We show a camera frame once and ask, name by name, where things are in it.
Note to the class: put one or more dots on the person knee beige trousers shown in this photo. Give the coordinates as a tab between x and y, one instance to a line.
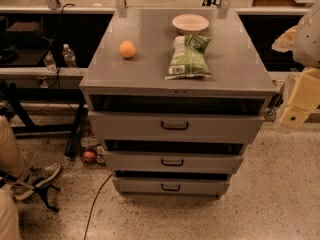
9	218

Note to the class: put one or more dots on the red apple on floor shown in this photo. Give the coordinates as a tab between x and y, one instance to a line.
88	157

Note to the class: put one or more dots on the person leg beige trousers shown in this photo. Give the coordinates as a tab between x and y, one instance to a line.
11	159

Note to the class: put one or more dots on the beige bowl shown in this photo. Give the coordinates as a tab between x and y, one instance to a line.
190	23

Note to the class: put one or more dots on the grey drawer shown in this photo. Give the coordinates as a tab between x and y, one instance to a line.
175	127
172	162
170	186

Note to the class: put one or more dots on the green chip bag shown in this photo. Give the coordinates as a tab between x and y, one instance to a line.
188	60

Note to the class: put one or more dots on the grey drawer cabinet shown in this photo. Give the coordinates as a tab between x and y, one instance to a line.
239	84

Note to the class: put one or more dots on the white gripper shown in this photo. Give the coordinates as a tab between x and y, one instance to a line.
309	42

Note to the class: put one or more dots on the clear water bottle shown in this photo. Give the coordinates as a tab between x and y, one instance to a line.
50	63
69	56

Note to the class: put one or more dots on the grey top drawer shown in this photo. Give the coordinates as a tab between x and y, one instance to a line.
175	127

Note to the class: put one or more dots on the grey bottom drawer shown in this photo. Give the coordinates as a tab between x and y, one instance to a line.
170	186

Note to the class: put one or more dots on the grey sneaker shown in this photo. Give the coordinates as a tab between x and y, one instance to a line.
37	177

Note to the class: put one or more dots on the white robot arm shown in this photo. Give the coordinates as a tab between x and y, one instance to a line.
303	40

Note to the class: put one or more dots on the orange fruit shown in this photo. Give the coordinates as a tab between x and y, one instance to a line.
127	49

